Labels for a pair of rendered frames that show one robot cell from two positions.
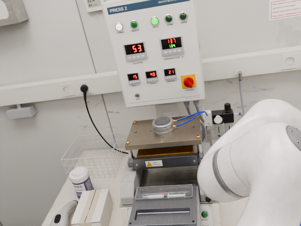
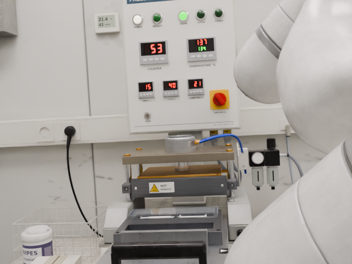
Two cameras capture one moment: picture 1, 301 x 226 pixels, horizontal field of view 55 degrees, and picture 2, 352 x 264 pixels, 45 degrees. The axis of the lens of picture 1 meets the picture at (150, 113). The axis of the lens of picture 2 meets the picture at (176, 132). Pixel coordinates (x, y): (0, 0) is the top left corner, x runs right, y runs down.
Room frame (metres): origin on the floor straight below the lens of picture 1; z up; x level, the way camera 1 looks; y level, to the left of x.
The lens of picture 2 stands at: (-0.15, 0.09, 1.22)
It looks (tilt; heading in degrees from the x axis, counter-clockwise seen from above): 3 degrees down; 354
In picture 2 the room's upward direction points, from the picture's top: 3 degrees counter-clockwise
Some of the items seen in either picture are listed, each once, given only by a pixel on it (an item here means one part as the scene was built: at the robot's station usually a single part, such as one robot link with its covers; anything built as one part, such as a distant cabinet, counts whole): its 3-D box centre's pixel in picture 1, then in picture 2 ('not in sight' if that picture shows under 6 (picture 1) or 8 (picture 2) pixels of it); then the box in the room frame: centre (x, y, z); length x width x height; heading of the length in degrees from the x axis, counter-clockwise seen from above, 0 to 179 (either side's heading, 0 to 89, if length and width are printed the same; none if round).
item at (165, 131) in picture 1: (170, 130); (189, 158); (0.96, -0.06, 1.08); 0.31 x 0.24 x 0.13; 78
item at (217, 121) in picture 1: (222, 121); (263, 164); (1.01, -0.28, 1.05); 0.15 x 0.05 x 0.15; 78
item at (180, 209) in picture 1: (163, 206); (172, 226); (0.68, 0.02, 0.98); 0.20 x 0.17 x 0.03; 78
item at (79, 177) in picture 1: (82, 183); (38, 253); (1.08, 0.38, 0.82); 0.09 x 0.09 x 0.15
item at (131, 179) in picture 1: (132, 174); (125, 213); (0.89, 0.11, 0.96); 0.25 x 0.05 x 0.07; 168
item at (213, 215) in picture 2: (164, 194); (174, 216); (0.72, 0.01, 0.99); 0.18 x 0.06 x 0.02; 78
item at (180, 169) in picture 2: (167, 139); (184, 167); (0.93, -0.04, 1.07); 0.22 x 0.17 x 0.10; 78
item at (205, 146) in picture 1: (205, 170); (238, 211); (0.83, -0.16, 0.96); 0.26 x 0.05 x 0.07; 168
